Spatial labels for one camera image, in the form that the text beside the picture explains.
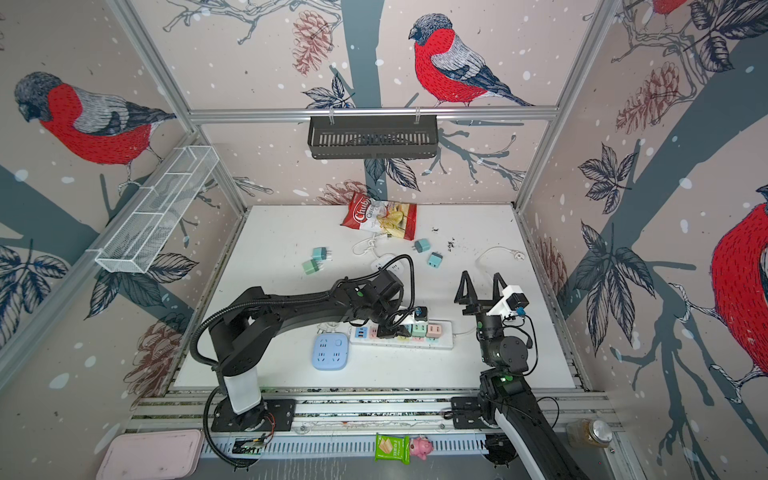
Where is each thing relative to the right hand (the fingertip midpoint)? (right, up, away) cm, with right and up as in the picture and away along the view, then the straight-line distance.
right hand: (477, 278), depth 71 cm
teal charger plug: (-10, +6, +35) cm, 37 cm away
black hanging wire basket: (-34, +45, +36) cm, 67 cm away
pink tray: (-77, -41, -3) cm, 87 cm away
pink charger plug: (-9, -16, +10) cm, 21 cm away
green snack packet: (-20, -39, -3) cm, 44 cm away
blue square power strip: (-38, -22, +11) cm, 46 cm away
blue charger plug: (-5, +1, +32) cm, 33 cm away
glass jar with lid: (+22, -32, -8) cm, 40 cm away
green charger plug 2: (-49, -1, +30) cm, 57 cm away
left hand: (-16, -16, +12) cm, 26 cm away
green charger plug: (-13, -16, +10) cm, 23 cm away
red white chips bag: (-19, +16, +43) cm, 50 cm away
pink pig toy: (-14, -39, -4) cm, 41 cm away
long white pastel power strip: (-28, -19, +14) cm, 36 cm away
